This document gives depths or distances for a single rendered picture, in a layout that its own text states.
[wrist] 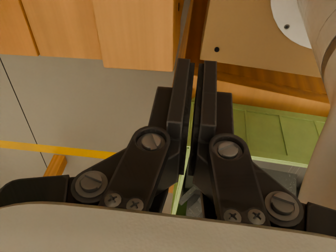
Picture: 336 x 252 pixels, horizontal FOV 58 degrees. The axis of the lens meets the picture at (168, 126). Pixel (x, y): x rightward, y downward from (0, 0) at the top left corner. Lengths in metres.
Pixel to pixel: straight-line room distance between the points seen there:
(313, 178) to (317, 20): 0.19
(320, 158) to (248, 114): 0.52
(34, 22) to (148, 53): 0.22
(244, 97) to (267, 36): 0.27
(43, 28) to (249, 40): 0.38
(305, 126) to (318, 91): 0.10
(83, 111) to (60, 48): 1.41
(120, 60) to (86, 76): 1.25
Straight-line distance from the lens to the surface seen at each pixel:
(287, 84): 0.82
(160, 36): 0.56
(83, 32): 0.62
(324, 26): 0.36
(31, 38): 0.68
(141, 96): 1.84
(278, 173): 0.90
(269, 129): 0.75
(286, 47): 0.54
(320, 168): 0.26
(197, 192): 0.86
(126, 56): 0.60
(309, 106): 0.82
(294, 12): 0.51
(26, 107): 2.22
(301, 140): 0.76
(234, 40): 0.53
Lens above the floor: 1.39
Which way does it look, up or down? 45 degrees down
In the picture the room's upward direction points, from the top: 170 degrees counter-clockwise
